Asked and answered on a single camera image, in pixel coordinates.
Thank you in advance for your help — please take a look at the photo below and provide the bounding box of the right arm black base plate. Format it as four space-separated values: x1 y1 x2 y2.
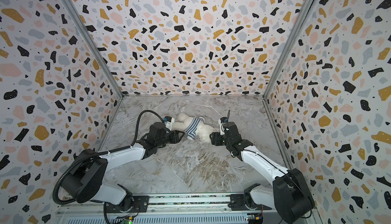
228 193 272 211

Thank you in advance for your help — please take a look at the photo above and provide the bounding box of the left black corrugated cable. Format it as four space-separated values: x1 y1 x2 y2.
52 110 166 206

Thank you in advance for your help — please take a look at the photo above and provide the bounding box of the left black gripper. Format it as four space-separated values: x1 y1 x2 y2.
157 130 186 148

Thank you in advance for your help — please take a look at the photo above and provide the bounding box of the blue white striped knit sweater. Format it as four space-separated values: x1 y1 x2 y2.
185 117 205 140

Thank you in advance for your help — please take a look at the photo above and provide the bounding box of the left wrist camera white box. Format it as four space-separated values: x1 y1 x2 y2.
164 116 175 131

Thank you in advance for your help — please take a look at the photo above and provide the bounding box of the white fluffy teddy bear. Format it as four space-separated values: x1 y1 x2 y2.
172 113 220 143

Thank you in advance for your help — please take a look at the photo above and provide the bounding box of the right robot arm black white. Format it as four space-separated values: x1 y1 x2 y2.
210 118 315 224

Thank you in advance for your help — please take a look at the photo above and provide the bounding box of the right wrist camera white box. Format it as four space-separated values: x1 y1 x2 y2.
219 117 229 136

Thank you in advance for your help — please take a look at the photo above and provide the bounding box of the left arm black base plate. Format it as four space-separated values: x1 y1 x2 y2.
105 195 150 215

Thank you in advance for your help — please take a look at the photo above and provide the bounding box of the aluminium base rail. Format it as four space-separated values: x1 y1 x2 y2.
53 192 284 224

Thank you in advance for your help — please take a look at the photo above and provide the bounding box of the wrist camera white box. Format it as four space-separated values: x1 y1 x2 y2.
164 116 175 131
219 117 229 136

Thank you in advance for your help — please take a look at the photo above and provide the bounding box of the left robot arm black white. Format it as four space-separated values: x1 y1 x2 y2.
53 122 185 205

